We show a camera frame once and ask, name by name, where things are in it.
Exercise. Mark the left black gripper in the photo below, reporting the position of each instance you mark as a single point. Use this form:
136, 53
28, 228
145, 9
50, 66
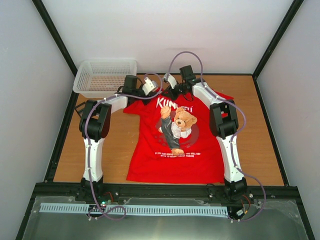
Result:
153, 94

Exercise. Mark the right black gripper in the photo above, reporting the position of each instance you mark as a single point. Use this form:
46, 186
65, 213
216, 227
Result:
172, 95

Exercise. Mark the red kungfu bear t-shirt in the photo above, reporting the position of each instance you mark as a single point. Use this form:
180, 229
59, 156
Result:
175, 144

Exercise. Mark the black brooch box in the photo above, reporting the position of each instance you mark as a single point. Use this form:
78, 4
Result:
80, 108

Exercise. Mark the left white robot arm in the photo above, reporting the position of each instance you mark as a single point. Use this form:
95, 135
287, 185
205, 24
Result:
95, 126

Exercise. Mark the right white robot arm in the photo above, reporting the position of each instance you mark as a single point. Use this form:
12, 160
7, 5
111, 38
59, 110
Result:
223, 123

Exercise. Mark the white plastic basket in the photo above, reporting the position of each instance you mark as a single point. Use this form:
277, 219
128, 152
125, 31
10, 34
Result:
100, 78

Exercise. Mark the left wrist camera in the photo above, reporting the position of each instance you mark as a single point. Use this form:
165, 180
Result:
149, 86

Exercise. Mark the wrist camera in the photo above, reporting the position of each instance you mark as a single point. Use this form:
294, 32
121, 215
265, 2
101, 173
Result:
169, 79
149, 86

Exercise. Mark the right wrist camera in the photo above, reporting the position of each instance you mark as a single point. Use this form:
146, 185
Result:
169, 79

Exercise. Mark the light blue cable duct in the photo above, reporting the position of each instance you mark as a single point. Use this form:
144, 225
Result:
136, 210

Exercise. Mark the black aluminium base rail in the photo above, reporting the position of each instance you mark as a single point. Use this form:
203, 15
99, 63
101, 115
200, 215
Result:
119, 192

